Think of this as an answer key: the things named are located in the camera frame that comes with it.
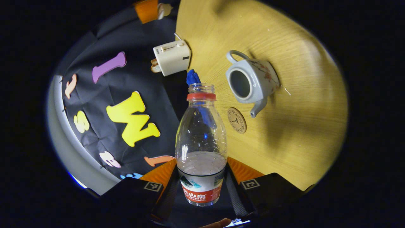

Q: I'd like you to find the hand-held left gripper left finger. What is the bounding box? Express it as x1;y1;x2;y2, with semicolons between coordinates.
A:
95;158;178;222

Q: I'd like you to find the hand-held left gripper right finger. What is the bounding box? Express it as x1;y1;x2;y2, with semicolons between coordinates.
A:
225;157;306;222

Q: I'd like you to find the white teacup lid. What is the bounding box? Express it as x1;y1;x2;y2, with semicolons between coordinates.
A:
158;3;173;20

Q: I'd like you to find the clear plastic water bottle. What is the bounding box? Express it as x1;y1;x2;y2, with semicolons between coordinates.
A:
175;83;228;207

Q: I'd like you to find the round wooden coaster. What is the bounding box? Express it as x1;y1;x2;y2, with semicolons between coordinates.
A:
227;107;247;134

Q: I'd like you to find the white floral teacup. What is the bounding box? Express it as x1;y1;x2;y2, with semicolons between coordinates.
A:
225;50;281;118

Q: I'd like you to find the white toaster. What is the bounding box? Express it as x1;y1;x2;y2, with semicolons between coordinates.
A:
153;40;191;77

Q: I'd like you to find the blue towel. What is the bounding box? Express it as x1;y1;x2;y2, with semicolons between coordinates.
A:
186;69;202;86

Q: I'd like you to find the black backdrop cloth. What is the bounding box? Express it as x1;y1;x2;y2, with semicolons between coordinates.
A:
60;6;190;181

